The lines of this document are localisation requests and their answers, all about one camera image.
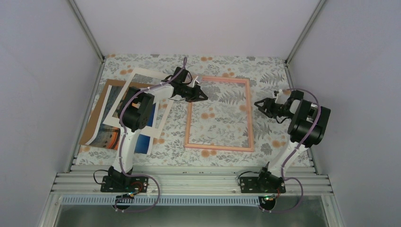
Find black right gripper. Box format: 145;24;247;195
254;97;294;119

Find pink wooden picture frame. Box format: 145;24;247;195
184;76;254;152

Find white mat board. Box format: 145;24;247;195
103;67;174;139

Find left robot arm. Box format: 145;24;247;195
108;66;208;192

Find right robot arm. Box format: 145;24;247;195
254;88;331;177

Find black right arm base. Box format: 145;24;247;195
239;175;287;193

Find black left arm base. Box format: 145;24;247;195
100;175;148;193

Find sunset landscape photo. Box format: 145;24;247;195
85;84;157;155

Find floral patterned table cloth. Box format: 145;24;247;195
75;53;311;168

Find brown cardboard backing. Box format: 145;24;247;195
78;79;157;147

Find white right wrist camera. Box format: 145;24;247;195
273;89;288;100

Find aluminium rail platform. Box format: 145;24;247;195
39;165;343;227

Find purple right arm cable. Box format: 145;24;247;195
259;89;322;214

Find grey slotted cable duct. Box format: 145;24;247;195
60;195;269;207

